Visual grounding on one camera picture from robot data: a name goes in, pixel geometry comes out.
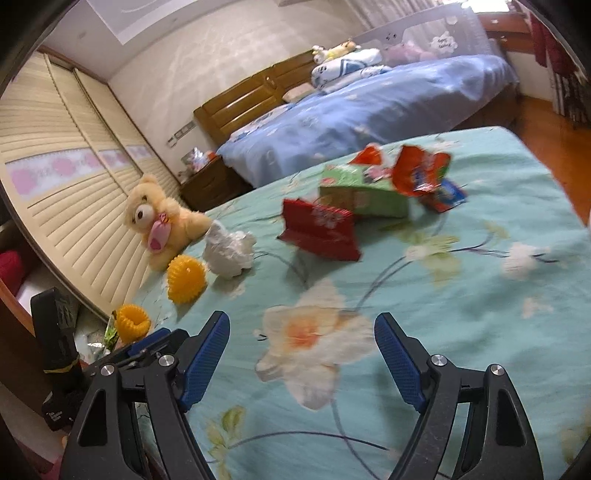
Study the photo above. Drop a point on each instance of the wall switch panel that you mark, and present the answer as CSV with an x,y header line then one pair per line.
x,y
184,129

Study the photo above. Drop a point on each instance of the green carton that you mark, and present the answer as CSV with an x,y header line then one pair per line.
x,y
364,196

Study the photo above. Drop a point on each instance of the wooden nightstand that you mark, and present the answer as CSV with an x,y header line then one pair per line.
x,y
214,183

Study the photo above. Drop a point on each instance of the blue snack wrapper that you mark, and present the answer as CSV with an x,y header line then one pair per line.
x,y
448,196

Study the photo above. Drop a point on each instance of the yellow spiky ball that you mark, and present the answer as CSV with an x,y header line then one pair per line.
x,y
187,279

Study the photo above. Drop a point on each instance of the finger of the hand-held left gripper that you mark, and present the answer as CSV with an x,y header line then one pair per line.
x,y
148,340

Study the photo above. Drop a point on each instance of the wooden bed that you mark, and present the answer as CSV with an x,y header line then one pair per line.
x,y
240,108

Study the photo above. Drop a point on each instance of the pink plush toy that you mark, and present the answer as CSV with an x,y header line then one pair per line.
x,y
406,53

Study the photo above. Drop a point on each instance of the silver foil wrapper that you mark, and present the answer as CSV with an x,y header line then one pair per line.
x,y
94,348

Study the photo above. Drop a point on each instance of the teal floral bedspread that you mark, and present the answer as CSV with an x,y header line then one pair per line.
x,y
461,300

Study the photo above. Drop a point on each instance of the photo frame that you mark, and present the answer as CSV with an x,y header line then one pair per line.
x,y
196,159

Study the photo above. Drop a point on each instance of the cream pillow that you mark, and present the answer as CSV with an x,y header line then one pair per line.
x,y
295,94

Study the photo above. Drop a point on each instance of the green foil wrapper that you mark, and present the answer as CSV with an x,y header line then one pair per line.
x,y
111,334

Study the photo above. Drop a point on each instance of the grey patterned curtain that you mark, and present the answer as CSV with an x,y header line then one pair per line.
x,y
570,97
392,7

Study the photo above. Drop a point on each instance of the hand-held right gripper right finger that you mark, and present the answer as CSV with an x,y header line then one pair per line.
x,y
397,360

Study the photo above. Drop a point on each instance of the yellow spiky cup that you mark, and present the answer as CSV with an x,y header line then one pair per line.
x,y
131,324

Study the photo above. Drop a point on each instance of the orange-red snack wrapper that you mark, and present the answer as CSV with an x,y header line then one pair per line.
x,y
415,173

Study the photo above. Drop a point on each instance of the yellow plush toy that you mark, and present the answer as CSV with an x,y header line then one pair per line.
x,y
334,50

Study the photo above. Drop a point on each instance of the grey bed guard rail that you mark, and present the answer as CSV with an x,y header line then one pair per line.
x,y
415,30

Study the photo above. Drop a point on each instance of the red cloth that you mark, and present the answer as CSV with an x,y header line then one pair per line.
x,y
9,270

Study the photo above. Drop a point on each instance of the cream teddy bear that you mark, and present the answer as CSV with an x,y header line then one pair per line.
x,y
147,217

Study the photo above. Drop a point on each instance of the louvered wardrobe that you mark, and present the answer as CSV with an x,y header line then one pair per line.
x,y
69,194

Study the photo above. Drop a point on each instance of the blue pillow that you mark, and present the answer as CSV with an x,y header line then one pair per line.
x,y
258,124

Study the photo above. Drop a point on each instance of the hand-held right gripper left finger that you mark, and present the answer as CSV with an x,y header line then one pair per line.
x,y
207,360

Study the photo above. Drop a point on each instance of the blue duvet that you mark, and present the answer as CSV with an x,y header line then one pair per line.
x,y
369,106

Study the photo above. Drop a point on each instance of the red padded coat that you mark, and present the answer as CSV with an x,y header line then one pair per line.
x,y
551,46

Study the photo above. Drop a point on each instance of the folded white and blue quilt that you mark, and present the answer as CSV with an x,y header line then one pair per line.
x,y
346,69

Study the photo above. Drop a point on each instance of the white paper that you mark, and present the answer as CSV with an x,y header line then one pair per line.
x,y
228,251

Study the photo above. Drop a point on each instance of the red snack packet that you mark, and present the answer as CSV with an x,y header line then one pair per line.
x,y
318,228

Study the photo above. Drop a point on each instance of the wooden desk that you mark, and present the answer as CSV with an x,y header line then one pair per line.
x,y
503,24

